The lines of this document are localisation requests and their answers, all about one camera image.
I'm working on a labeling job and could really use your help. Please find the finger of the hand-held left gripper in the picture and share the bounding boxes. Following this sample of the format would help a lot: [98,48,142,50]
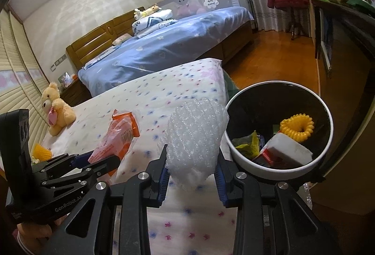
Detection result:
[31,154,91,175]
[41,155,121,189]

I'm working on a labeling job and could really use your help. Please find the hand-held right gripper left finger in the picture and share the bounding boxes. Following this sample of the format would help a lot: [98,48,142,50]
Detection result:
[41,144,172,255]

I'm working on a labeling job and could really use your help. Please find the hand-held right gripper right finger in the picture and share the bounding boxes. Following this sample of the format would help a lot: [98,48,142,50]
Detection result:
[213,154,342,255]

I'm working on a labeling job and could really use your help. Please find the orange snack packet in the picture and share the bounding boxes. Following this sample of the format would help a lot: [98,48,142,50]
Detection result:
[87,109,140,178]

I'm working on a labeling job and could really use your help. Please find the yellow snack wrapper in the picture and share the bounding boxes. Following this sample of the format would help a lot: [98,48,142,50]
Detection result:
[231,130,261,159]

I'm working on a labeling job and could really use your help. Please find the white bubble wrap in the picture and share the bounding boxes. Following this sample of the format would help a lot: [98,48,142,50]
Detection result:
[164,98,230,192]

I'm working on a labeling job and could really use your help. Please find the red snack wrapper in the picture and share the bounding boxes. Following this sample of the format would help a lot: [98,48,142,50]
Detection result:
[252,147,282,168]

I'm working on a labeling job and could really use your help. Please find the white foam block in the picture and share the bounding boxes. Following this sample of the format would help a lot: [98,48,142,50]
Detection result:
[264,132,314,169]

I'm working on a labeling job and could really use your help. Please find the black bin with white rim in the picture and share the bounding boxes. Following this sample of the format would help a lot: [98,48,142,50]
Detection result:
[224,81,334,180]

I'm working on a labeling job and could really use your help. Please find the person's left hand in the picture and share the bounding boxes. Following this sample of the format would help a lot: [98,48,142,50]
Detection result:
[12,215,66,255]

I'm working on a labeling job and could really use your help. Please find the beige teddy bear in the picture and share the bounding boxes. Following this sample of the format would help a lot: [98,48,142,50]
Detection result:
[41,82,77,137]

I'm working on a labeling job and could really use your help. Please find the wooden nightstand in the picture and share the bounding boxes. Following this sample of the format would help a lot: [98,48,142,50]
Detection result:
[60,79,93,107]

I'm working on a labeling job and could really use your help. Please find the cream window blinds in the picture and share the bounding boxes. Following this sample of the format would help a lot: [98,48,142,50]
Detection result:
[0,11,50,115]

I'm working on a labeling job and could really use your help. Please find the white floral bedsheet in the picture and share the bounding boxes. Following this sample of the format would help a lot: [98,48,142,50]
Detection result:
[29,57,239,255]

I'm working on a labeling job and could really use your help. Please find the bed with blue blanket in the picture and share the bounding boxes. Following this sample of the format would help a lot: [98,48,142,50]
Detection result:
[78,6,254,97]
[66,6,255,97]

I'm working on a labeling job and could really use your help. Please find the small pink pillow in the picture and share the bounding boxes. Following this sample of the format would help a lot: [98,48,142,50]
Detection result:
[112,33,132,45]

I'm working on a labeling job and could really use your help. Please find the yellow and white plush toy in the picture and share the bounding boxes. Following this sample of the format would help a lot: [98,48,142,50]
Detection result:
[134,4,160,20]

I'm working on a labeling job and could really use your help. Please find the white radiator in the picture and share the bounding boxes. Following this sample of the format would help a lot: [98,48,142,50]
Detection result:
[239,0,258,30]

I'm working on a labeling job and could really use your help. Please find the dark wooden desk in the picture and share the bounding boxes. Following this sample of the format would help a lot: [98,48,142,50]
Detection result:
[311,0,375,115]

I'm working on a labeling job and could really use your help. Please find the green flat item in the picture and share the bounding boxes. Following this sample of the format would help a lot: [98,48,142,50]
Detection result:
[346,0,374,14]

